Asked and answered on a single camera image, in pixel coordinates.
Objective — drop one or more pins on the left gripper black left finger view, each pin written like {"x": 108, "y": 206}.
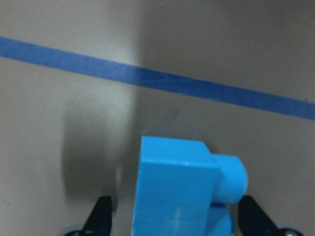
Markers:
{"x": 99, "y": 222}

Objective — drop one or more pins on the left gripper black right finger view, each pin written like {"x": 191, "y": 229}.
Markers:
{"x": 253, "y": 221}

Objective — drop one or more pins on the blue toy block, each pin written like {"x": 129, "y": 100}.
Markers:
{"x": 184, "y": 190}

